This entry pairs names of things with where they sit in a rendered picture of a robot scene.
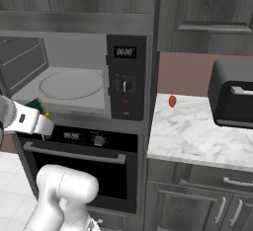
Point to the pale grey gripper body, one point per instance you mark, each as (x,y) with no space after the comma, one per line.
(44,125)

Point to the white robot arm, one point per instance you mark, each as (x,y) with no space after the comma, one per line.
(62,189)

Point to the green and yellow sponge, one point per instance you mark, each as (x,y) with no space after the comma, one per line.
(37,104)

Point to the round glass microwave turntable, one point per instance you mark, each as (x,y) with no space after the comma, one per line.
(70,84)

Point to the black and grey microwave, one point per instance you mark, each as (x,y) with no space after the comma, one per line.
(126,77)

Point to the silver oven knob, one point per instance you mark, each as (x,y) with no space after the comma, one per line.
(99,140)

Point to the black built-in oven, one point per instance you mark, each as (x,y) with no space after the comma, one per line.
(112,175)

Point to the dark grey under-oven drawer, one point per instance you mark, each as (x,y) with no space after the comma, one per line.
(110,221)

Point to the small orange-red vegetable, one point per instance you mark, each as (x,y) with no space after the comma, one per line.
(172,101)

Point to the dark grey drawer front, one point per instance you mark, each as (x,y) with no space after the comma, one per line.
(197,172)

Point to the dark grey base cupboard door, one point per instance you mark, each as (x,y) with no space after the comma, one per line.
(245,215)
(187,208)

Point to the black toaster oven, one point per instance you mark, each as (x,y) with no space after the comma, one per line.
(227,106)

